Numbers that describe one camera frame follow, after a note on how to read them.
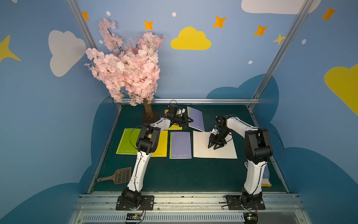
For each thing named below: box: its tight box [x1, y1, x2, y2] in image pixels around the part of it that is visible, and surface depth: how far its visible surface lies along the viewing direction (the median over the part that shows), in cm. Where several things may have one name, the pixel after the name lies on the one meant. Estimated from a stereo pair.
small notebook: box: [192, 130, 238, 160], surface depth 95 cm
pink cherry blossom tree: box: [84, 18, 167, 119], surface depth 70 cm
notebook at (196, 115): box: [186, 106, 205, 133], surface depth 113 cm
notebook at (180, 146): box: [169, 131, 193, 160], surface depth 100 cm
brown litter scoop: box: [96, 167, 132, 185], surface depth 84 cm
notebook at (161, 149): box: [151, 130, 169, 158], surface depth 95 cm
